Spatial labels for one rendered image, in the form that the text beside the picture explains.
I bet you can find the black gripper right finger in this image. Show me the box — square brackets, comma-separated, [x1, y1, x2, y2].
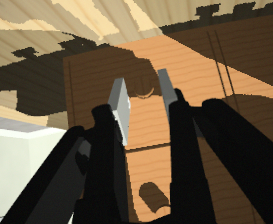
[157, 68, 273, 224]

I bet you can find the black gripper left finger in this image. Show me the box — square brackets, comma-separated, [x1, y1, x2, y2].
[0, 77, 131, 224]

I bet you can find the small brown chest of drawers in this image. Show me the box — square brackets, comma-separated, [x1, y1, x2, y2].
[63, 15, 273, 224]

